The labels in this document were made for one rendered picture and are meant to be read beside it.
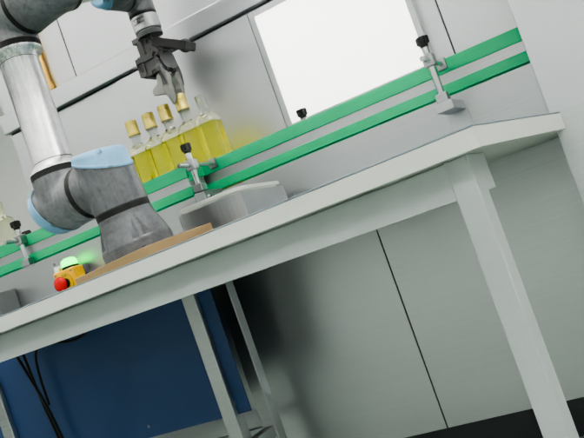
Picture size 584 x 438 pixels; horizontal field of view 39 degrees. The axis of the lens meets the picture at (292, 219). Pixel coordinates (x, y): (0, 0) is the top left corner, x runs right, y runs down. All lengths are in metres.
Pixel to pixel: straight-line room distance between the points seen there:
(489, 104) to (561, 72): 0.24
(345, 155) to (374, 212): 0.63
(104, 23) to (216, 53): 0.42
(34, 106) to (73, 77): 0.80
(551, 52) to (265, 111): 0.86
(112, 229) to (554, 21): 0.95
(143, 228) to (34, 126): 0.35
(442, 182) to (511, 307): 0.21
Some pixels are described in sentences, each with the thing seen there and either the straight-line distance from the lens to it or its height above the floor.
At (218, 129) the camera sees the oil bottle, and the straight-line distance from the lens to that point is 2.15.
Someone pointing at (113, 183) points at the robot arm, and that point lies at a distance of 1.67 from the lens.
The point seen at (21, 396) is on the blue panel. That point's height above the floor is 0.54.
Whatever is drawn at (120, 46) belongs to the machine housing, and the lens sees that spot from 2.53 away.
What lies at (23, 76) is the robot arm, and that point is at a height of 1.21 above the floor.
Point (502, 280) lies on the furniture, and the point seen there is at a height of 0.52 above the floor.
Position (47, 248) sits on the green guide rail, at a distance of 2.35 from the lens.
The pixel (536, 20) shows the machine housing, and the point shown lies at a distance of 1.69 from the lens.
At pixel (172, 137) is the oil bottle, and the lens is 2.20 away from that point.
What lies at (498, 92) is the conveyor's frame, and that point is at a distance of 1.86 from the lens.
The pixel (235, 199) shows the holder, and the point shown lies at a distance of 1.77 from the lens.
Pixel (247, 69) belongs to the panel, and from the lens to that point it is 2.26.
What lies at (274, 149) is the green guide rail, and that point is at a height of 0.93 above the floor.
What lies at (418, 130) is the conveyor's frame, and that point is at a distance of 1.89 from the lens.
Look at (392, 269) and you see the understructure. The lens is 2.16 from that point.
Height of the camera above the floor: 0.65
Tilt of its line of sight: 3 degrees up
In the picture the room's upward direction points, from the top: 20 degrees counter-clockwise
